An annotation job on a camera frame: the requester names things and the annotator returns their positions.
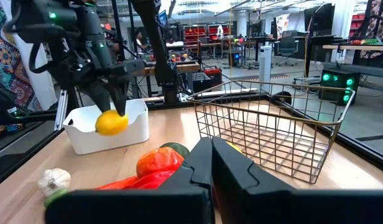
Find silver mounting bracket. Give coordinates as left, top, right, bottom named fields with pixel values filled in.
left=178, top=88, right=259, bottom=103

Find silver aluminium frame bar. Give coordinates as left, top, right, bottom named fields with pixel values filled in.
left=53, top=90, right=69, bottom=131

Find red bell pepper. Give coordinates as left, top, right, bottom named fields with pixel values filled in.
left=131, top=169, right=177, bottom=190

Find black computer green lights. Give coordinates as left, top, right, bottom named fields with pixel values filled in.
left=318, top=68, right=360, bottom=106

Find red black toolbox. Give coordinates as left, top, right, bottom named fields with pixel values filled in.
left=203, top=67, right=223, bottom=88

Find orange red tomato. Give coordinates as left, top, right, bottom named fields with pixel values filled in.
left=136, top=146, right=185, bottom=179

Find wooden background table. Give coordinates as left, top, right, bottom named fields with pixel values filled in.
left=134, top=60, right=201, bottom=99

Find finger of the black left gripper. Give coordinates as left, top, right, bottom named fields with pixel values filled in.
left=112, top=67, right=131, bottom=116
left=82, top=80, right=112, bottom=114

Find person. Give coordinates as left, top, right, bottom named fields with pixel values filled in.
left=134, top=30, right=149, bottom=52

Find white tower appliance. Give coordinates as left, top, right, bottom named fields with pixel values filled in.
left=259, top=45, right=272, bottom=83

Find dark green avocado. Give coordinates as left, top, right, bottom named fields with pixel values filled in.
left=160, top=142, right=191, bottom=159

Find white garlic bulb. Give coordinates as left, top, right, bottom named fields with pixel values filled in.
left=37, top=167, right=72, bottom=197

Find black office chair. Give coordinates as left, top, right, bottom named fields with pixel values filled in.
left=275, top=30, right=300, bottom=67

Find black monitor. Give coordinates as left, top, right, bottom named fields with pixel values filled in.
left=304, top=2, right=335, bottom=32

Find white plastic bin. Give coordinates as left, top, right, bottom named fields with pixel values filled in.
left=62, top=98, right=150, bottom=156

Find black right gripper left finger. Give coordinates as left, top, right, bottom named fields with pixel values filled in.
left=44, top=138, right=216, bottom=224

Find gold wire basket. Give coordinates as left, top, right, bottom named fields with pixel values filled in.
left=187, top=80, right=356, bottom=185

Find wooden desk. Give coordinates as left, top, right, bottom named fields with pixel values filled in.
left=321, top=43, right=383, bottom=63

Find small green pepper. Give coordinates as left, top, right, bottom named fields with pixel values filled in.
left=44, top=188, right=70, bottom=208

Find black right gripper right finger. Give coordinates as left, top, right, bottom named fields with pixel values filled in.
left=211, top=136, right=383, bottom=224

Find colourful patterned cloth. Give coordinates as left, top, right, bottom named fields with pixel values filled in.
left=0, top=0, right=35, bottom=136

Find red shelf bins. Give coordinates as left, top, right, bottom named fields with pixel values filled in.
left=208, top=24, right=231, bottom=41
left=183, top=24, right=208, bottom=47

